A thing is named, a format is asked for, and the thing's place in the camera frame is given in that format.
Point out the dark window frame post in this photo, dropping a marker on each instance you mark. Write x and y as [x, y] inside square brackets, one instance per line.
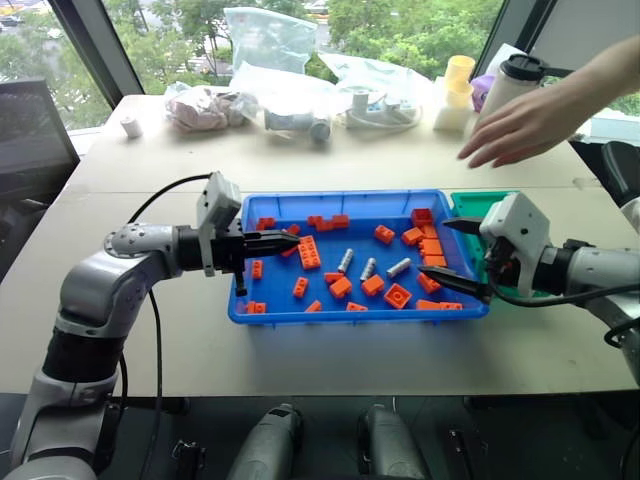
[515, 30]
[97, 47]

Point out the large clear plastic bag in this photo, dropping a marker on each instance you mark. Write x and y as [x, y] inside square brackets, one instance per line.
[270, 40]

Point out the plastic bag with white device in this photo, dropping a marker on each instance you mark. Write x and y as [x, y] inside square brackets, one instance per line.
[375, 80]

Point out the blue plastic tray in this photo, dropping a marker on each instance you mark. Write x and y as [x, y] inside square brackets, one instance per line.
[350, 320]

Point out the grey cylinder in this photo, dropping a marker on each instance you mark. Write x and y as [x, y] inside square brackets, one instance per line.
[320, 129]

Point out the square orange block with hole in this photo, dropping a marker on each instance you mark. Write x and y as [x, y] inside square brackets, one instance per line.
[398, 296]

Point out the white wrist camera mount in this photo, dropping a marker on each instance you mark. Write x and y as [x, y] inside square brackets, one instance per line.
[520, 230]
[216, 205]

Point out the person's bare hand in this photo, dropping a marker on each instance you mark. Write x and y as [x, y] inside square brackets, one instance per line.
[520, 125]

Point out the small white roll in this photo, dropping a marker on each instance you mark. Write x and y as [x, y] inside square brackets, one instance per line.
[132, 126]

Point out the plastic bag with pink contents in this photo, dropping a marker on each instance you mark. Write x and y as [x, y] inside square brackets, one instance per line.
[200, 107]

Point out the white bottle with black lid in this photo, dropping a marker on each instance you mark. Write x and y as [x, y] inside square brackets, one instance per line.
[510, 82]

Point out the person's bare forearm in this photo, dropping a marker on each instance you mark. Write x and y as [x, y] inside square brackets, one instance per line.
[615, 75]

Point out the silver metal cylinder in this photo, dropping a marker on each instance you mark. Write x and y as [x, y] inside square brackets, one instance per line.
[398, 267]
[368, 269]
[345, 260]

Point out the small orange building block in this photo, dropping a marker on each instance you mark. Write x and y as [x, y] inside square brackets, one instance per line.
[451, 306]
[257, 269]
[265, 223]
[357, 307]
[300, 287]
[294, 229]
[332, 276]
[257, 307]
[314, 306]
[428, 305]
[288, 252]

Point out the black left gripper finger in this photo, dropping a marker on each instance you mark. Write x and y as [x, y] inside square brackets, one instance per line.
[270, 250]
[272, 237]

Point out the yellow plastic cup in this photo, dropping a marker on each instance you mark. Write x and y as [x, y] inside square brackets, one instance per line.
[459, 75]

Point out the black chair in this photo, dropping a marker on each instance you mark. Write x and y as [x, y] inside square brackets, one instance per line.
[617, 172]

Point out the orange 2x4 toy brick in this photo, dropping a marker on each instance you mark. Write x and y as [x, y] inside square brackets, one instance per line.
[309, 254]

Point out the plastic bag with grey parts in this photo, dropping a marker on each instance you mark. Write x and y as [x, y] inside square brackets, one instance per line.
[287, 102]

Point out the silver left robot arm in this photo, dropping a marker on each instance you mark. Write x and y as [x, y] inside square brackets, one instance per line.
[90, 285]

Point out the purple plastic object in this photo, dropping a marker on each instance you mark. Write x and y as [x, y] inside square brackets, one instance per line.
[481, 94]

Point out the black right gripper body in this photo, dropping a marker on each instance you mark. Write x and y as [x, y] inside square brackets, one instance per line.
[500, 262]

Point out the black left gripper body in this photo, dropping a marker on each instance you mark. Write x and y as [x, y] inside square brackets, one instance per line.
[227, 252]

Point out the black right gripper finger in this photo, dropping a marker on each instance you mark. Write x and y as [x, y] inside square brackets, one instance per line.
[452, 282]
[462, 224]

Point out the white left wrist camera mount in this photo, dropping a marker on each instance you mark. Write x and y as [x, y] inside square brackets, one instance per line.
[216, 205]

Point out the grey rounded shape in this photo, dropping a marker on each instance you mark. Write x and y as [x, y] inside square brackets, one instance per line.
[272, 445]
[390, 445]

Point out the green plastic tray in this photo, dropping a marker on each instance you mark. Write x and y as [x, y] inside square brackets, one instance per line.
[475, 202]

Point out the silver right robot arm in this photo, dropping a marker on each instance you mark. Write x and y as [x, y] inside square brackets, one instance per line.
[600, 265]

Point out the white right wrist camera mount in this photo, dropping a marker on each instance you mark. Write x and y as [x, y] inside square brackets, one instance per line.
[520, 230]

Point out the black monitor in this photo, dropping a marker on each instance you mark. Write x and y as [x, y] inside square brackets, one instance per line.
[30, 140]

